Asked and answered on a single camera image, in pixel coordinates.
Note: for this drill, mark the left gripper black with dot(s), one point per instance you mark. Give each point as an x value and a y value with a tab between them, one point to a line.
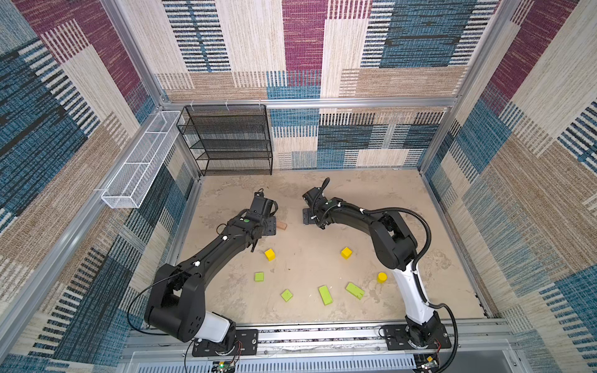
271	225

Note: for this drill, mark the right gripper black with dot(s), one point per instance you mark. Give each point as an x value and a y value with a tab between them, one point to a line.
308	217

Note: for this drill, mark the yellow cube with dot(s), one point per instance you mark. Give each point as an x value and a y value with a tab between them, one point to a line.
270	254
346	253

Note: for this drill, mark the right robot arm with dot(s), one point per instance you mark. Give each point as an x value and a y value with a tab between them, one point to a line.
397	249

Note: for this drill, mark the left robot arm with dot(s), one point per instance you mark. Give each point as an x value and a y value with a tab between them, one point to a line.
177	305

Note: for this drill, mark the small green block tilted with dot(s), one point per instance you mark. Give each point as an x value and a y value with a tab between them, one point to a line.
286	295

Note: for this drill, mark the long green block middle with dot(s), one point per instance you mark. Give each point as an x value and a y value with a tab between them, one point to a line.
325	295

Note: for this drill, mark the long green block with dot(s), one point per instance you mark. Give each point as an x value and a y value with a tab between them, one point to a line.
355	290
325	295

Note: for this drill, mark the long green block right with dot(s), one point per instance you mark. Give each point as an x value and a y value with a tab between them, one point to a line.
355	290

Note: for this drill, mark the yellow cylinder block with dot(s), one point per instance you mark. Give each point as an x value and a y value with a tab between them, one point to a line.
382	278

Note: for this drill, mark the black mesh wire shelf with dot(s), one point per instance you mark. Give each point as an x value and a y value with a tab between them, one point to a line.
228	140

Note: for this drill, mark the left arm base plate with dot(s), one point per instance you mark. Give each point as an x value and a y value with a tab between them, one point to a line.
241	341

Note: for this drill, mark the white mesh wall basket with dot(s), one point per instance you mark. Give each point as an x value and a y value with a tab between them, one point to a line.
131	184

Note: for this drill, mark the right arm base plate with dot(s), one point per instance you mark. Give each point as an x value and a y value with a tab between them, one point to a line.
402	337

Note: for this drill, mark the aluminium front rail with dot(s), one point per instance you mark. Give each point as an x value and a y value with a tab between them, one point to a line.
483	346

